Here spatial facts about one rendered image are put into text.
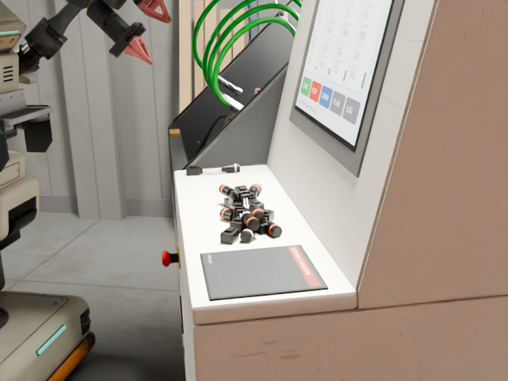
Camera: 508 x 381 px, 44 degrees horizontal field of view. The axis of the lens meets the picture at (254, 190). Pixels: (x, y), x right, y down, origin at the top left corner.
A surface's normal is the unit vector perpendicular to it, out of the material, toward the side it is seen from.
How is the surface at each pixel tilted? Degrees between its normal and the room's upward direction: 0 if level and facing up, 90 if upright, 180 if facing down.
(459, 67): 90
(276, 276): 0
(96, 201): 90
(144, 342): 0
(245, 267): 0
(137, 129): 90
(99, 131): 90
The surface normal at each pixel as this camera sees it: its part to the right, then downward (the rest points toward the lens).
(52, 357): 0.98, 0.04
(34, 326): -0.03, -0.96
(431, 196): 0.15, 0.28
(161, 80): -0.21, 0.29
